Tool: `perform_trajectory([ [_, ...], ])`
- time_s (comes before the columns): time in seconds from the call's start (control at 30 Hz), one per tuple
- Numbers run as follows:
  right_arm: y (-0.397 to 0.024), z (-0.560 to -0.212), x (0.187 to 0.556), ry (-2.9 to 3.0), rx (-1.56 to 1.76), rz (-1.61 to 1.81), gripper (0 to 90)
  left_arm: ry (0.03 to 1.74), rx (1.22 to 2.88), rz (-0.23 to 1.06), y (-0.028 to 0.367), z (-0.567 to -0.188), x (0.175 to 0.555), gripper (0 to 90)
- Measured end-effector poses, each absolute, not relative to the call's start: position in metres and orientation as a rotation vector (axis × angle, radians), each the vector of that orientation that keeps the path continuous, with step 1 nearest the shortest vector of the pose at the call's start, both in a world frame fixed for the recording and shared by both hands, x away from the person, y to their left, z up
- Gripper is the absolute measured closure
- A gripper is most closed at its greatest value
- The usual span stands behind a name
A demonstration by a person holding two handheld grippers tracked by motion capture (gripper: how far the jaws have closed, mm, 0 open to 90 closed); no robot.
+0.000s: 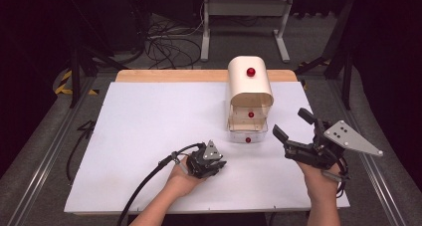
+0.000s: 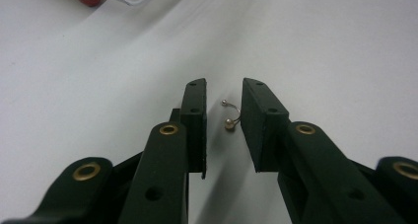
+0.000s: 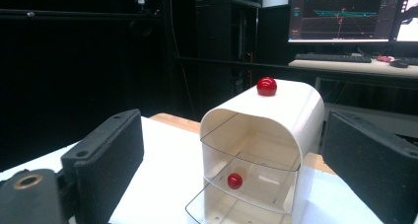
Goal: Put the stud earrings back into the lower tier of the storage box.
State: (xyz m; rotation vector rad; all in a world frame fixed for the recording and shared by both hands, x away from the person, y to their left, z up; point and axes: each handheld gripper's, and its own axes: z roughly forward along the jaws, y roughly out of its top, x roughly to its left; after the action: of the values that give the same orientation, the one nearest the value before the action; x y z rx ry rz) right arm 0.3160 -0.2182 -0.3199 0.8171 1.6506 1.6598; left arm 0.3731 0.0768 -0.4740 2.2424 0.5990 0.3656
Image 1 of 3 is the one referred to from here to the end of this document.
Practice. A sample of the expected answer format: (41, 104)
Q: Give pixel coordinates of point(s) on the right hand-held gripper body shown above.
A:
(348, 138)

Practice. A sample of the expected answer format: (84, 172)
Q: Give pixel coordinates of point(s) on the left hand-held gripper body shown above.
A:
(200, 163)

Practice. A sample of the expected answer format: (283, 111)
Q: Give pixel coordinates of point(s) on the clear drawer with white front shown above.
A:
(248, 138)

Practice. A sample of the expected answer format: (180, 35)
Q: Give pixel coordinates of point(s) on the white cabinet with red knob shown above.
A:
(249, 83)

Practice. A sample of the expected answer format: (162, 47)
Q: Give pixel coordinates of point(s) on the person's left hand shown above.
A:
(182, 182)

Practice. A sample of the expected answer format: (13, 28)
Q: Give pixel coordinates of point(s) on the person's right hand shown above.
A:
(321, 186)

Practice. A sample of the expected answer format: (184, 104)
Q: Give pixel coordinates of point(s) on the clear drawer with red knob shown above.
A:
(250, 114)

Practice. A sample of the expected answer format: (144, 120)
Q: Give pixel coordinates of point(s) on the person's dark clothing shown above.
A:
(199, 220)

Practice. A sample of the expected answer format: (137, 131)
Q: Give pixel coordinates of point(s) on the black metal stand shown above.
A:
(346, 76)

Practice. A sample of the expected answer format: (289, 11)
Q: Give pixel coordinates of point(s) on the white board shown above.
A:
(149, 136)

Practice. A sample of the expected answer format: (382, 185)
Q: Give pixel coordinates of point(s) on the wooden table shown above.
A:
(166, 75)

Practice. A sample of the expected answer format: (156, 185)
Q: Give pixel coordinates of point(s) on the black tripod stand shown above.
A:
(75, 73)

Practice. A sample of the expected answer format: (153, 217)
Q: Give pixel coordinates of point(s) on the yellow and black striped tape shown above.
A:
(64, 85)

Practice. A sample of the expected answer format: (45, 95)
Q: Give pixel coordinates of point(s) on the black equipment case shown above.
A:
(122, 20)

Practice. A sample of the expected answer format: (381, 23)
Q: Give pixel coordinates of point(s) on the aluminium rail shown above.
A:
(43, 166)
(375, 179)

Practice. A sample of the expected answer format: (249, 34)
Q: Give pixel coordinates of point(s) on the white metal stand frame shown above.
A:
(245, 7)

